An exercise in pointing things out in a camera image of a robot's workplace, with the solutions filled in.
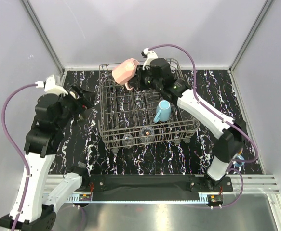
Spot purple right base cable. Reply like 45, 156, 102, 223
221, 167, 246, 208

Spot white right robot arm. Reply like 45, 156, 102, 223
129, 58, 246, 191

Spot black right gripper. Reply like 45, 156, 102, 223
128, 65, 162, 91

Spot pink ceramic mug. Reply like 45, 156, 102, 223
112, 58, 140, 90

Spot grey wire dish rack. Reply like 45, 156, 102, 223
98, 63, 200, 153

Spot blue floral mug orange inside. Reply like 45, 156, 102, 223
233, 149, 245, 167

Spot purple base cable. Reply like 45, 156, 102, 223
221, 167, 246, 208
67, 205, 87, 229

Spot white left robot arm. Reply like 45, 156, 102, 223
0, 85, 96, 231

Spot aluminium frame rail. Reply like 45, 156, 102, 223
17, 174, 281, 205

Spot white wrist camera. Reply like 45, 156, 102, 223
141, 48, 158, 70
35, 74, 68, 96

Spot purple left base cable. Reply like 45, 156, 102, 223
67, 205, 87, 229

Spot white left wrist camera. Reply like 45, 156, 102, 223
35, 74, 68, 96

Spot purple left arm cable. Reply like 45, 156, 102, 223
1, 83, 39, 231

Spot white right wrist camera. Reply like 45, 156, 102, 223
141, 48, 158, 70

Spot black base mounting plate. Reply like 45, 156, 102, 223
78, 175, 233, 193

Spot light blue ceramic mug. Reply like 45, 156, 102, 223
153, 100, 172, 123

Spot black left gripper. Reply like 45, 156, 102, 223
56, 83, 97, 129

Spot clear glass cup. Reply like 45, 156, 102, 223
138, 127, 155, 144
122, 133, 135, 148

